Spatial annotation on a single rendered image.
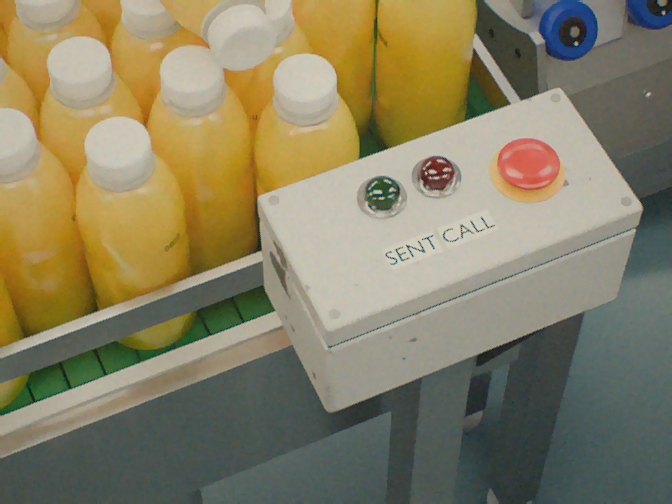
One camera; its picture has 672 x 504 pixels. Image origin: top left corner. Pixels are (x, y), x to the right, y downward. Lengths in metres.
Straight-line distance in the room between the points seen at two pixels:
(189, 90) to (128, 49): 0.08
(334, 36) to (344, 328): 0.28
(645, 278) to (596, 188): 1.31
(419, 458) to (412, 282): 0.29
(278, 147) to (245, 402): 0.22
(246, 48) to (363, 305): 0.18
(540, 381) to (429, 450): 0.57
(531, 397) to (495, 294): 0.81
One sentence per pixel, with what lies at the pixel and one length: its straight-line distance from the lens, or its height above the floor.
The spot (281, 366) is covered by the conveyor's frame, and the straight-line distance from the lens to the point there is 1.07.
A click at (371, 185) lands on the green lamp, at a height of 1.11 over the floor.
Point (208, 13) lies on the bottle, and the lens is 0.91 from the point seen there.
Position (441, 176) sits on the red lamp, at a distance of 0.87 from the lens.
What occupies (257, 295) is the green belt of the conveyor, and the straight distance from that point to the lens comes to 1.07.
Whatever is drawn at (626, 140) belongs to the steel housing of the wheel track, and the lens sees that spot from 1.24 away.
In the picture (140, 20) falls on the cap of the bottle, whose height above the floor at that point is 1.09.
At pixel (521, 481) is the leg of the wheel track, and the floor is 0.11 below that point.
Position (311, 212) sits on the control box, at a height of 1.10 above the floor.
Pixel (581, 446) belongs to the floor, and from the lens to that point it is 2.04.
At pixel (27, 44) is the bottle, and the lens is 1.02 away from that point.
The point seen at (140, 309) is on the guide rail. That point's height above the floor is 0.98.
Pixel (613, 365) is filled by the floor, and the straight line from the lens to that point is 2.11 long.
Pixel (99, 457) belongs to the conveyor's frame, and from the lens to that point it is 1.08.
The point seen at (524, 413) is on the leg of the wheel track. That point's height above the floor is 0.30.
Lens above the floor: 1.81
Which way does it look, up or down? 56 degrees down
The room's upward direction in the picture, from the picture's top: straight up
